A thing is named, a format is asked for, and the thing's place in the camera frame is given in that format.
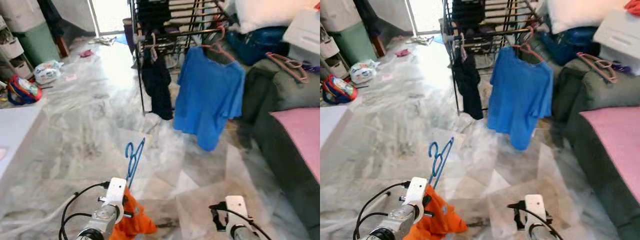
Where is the orange t-shirt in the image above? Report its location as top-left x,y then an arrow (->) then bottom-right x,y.
403,183 -> 469,240
107,185 -> 159,240

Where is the blue plastic hanger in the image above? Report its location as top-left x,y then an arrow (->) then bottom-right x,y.
428,137 -> 456,192
123,137 -> 147,192

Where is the pale plastic hanger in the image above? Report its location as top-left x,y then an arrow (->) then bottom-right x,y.
456,32 -> 470,64
144,32 -> 159,64

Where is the salmon pink plastic hanger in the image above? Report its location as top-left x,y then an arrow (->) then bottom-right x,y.
199,25 -> 237,64
575,51 -> 619,85
264,51 -> 309,85
509,26 -> 547,64

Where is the black garment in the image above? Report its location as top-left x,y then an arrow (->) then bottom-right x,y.
453,54 -> 485,121
141,54 -> 175,121

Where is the red and blue backpack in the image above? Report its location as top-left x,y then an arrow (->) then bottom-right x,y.
322,73 -> 359,105
5,74 -> 44,106

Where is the pink cushion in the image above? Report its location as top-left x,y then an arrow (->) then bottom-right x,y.
269,107 -> 321,184
579,105 -> 640,202

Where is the clear plastic bag of packs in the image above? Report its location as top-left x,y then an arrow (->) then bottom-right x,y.
33,59 -> 65,85
349,58 -> 382,85

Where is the black metal drying rack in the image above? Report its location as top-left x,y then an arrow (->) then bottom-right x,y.
440,0 -> 547,117
127,0 -> 237,117

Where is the green cabinet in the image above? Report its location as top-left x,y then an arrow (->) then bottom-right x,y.
339,20 -> 382,67
15,20 -> 62,67

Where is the white drawer unit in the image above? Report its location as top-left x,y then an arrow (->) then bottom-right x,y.
320,14 -> 347,76
0,14 -> 34,82

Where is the dark navy garment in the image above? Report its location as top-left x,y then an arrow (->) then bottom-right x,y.
136,0 -> 172,32
451,0 -> 487,31

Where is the dark blue bag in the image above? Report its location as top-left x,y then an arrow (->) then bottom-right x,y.
226,26 -> 292,68
539,26 -> 602,67

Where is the white storage box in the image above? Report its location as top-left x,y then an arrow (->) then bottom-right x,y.
281,7 -> 321,57
592,7 -> 640,62

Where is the white pillow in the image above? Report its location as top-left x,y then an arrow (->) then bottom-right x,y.
234,0 -> 321,36
546,0 -> 640,36

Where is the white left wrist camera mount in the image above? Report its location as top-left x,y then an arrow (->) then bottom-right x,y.
408,176 -> 431,222
106,177 -> 128,222

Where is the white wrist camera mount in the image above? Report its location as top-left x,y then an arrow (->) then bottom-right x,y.
106,177 -> 128,222
523,193 -> 549,232
224,194 -> 250,232
408,176 -> 431,222

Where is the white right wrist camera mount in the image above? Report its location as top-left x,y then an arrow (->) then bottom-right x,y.
224,194 -> 250,232
523,193 -> 549,232

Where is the brown wooden post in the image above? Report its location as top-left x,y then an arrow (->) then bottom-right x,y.
372,34 -> 388,57
55,35 -> 71,58

